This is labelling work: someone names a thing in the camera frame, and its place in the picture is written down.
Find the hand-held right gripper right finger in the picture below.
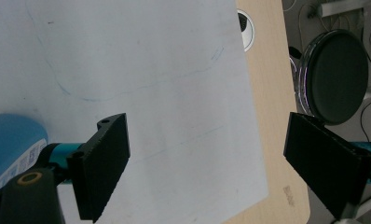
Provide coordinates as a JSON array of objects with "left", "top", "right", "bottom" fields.
[{"left": 282, "top": 112, "right": 371, "bottom": 220}]

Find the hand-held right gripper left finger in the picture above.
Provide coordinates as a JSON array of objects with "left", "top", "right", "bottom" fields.
[{"left": 37, "top": 112, "right": 131, "bottom": 224}]

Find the blue bottle with white label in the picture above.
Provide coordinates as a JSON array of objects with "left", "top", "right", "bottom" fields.
[{"left": 0, "top": 113, "right": 49, "bottom": 198}]

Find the light wooden table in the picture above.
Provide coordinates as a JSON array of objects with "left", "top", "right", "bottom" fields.
[{"left": 221, "top": 0, "right": 311, "bottom": 224}]

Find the black round stool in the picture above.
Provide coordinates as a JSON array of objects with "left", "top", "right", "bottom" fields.
[{"left": 294, "top": 28, "right": 370, "bottom": 126}]

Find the white mat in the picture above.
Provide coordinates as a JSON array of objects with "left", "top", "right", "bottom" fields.
[{"left": 0, "top": 0, "right": 269, "bottom": 224}]

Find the black cable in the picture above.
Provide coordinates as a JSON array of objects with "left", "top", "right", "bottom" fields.
[{"left": 360, "top": 98, "right": 371, "bottom": 143}]

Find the silver cable grommet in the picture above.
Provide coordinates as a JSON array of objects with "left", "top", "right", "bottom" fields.
[{"left": 237, "top": 8, "right": 255, "bottom": 53}]

